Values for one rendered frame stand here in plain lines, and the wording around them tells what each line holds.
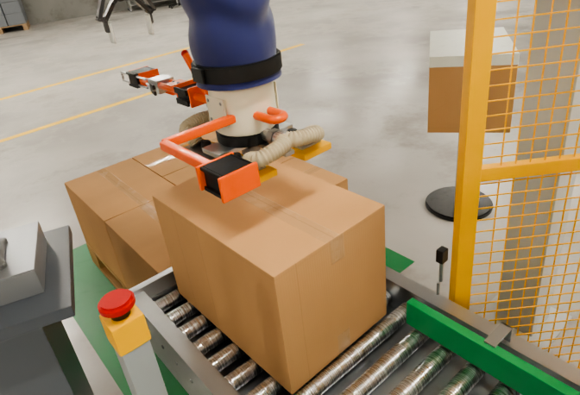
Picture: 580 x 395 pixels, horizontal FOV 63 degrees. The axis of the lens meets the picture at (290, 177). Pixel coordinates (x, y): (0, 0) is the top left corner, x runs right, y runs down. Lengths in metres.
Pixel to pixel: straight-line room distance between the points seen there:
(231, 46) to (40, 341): 1.14
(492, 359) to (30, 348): 1.37
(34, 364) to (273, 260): 0.97
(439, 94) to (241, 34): 1.57
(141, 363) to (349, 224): 0.58
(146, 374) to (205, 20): 0.77
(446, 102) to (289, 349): 1.65
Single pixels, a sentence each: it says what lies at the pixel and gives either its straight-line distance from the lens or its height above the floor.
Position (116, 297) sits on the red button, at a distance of 1.01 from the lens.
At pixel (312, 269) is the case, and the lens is 1.17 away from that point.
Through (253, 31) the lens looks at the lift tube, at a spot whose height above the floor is 1.44.
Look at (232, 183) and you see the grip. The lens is 0.85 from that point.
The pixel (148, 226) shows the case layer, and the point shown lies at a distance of 2.20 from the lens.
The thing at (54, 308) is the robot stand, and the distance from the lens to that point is 1.56.
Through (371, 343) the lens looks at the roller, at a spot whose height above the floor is 0.54.
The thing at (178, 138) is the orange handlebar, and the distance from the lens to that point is 1.11.
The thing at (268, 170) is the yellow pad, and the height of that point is 1.13.
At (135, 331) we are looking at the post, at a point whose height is 0.97.
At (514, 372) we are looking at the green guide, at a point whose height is 0.62.
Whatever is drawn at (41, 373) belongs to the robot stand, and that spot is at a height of 0.44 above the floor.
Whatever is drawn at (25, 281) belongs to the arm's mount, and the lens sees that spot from 1.63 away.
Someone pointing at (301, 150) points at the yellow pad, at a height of 1.13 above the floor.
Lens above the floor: 1.63
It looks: 27 degrees down
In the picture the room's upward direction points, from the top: 7 degrees counter-clockwise
